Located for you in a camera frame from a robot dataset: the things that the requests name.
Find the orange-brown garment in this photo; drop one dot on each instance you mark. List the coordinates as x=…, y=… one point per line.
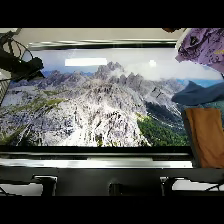
x=207, y=136

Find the purple printed garment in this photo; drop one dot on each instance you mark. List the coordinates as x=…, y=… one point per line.
x=204, y=46

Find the dark blue garment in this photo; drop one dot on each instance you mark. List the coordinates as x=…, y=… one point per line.
x=200, y=94

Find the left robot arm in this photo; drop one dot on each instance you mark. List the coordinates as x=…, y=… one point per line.
x=20, y=67

